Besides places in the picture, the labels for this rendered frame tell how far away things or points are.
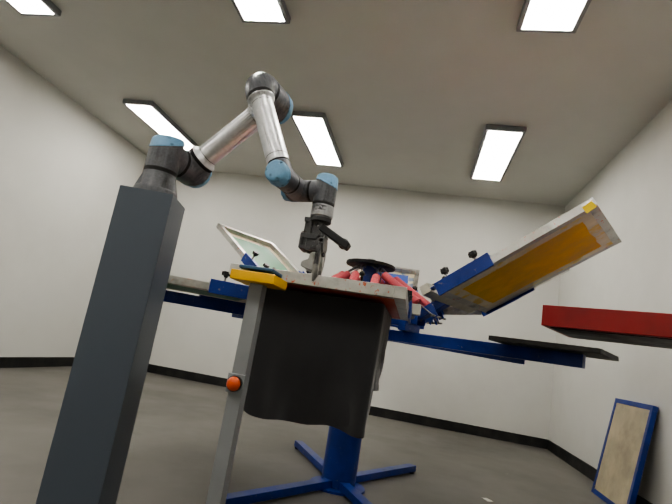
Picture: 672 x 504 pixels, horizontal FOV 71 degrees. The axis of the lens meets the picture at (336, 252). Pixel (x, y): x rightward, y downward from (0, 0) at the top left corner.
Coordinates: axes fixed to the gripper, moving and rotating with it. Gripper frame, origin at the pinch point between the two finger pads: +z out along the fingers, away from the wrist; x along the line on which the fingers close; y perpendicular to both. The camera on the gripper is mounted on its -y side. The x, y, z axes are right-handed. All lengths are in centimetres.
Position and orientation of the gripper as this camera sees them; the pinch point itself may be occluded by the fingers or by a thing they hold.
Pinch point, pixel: (317, 278)
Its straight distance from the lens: 151.3
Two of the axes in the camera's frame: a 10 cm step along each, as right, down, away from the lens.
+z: -1.6, 9.7, -2.1
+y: -9.7, -1.2, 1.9
